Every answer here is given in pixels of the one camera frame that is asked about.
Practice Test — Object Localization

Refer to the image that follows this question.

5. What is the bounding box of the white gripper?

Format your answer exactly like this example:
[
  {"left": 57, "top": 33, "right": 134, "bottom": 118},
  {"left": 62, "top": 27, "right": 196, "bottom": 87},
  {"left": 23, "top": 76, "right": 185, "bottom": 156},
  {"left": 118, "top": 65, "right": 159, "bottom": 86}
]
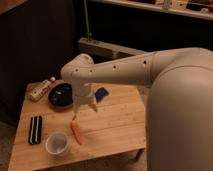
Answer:
[{"left": 72, "top": 83, "right": 98, "bottom": 119}]

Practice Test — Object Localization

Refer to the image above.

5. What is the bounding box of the orange carrot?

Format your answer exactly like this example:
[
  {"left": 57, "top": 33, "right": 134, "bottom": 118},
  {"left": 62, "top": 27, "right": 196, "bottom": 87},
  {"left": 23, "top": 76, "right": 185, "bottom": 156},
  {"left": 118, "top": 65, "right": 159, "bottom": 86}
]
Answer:
[{"left": 71, "top": 117, "right": 82, "bottom": 145}]

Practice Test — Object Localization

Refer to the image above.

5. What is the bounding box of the black ceramic bowl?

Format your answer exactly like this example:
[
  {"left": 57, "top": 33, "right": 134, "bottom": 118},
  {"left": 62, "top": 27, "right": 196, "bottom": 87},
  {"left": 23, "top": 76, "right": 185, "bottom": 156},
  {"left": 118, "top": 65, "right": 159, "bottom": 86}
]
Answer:
[{"left": 48, "top": 83, "right": 73, "bottom": 107}]

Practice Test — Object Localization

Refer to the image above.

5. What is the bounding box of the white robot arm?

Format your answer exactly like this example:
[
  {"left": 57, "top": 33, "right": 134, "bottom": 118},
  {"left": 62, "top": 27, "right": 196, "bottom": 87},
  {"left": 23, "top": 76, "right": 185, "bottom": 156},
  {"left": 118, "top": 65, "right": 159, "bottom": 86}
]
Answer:
[{"left": 61, "top": 47, "right": 213, "bottom": 171}]

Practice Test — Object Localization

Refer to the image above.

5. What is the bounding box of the blue sponge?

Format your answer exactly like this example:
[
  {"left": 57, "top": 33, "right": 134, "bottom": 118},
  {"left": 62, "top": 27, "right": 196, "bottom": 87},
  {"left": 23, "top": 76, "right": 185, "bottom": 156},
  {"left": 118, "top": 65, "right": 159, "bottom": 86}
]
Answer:
[{"left": 95, "top": 87, "right": 109, "bottom": 103}]

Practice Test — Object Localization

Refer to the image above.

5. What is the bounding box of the white plastic cup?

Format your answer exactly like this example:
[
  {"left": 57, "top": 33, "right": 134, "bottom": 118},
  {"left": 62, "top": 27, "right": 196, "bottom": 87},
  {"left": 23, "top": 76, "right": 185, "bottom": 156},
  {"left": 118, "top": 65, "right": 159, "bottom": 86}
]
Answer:
[{"left": 45, "top": 132, "right": 69, "bottom": 156}]

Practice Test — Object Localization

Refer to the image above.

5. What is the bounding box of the wooden table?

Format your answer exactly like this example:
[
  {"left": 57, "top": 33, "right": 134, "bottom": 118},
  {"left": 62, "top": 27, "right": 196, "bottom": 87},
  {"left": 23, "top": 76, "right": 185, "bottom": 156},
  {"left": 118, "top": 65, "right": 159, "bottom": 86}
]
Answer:
[{"left": 8, "top": 84, "right": 146, "bottom": 171}]

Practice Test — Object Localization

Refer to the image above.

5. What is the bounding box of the white plastic bottle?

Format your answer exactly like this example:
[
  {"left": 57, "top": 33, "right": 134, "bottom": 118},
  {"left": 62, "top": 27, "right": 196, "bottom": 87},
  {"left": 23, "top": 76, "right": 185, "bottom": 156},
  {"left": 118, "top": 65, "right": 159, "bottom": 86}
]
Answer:
[{"left": 28, "top": 77, "right": 56, "bottom": 101}]

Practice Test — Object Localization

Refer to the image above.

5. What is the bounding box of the wooden beam furniture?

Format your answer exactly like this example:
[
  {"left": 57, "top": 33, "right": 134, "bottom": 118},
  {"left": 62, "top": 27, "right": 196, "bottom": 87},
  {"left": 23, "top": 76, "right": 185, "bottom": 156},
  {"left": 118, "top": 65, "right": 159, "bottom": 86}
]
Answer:
[{"left": 78, "top": 37, "right": 144, "bottom": 59}]

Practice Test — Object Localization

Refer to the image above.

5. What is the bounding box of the metal pole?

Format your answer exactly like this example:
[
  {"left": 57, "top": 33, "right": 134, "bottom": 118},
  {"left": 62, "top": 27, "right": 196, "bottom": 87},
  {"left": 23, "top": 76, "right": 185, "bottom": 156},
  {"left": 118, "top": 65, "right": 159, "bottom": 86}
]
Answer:
[{"left": 83, "top": 0, "right": 92, "bottom": 41}]

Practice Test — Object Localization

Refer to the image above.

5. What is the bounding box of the upper shelf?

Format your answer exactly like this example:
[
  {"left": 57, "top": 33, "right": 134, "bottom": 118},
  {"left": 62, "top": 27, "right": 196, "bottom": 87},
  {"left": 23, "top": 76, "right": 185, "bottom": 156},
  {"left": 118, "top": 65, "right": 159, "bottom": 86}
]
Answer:
[{"left": 91, "top": 0, "right": 213, "bottom": 21}]

